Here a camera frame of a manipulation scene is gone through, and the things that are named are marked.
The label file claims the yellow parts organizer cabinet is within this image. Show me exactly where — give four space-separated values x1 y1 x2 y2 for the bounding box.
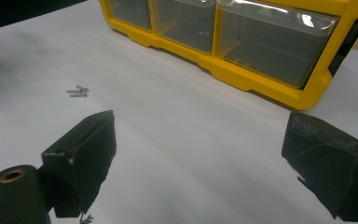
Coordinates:
98 0 358 111

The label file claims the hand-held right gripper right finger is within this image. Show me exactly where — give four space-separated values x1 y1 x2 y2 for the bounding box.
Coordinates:
281 111 358 223

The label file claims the clear plastic drawer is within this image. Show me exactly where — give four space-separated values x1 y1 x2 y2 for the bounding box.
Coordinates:
216 0 340 89

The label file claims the grid of clear drawers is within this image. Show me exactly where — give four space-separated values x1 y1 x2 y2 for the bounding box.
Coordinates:
108 0 217 54

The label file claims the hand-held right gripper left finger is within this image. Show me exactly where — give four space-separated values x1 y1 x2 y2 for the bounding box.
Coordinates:
36 109 117 218

